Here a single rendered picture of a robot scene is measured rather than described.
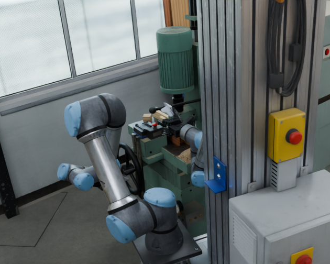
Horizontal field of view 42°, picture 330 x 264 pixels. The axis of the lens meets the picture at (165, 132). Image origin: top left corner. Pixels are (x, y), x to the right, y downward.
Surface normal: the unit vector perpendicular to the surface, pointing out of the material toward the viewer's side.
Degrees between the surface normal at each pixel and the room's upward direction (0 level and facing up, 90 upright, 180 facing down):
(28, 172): 90
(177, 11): 87
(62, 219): 0
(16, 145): 90
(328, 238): 90
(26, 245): 0
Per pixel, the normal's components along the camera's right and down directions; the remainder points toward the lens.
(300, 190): -0.07, -0.90
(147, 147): 0.55, 0.33
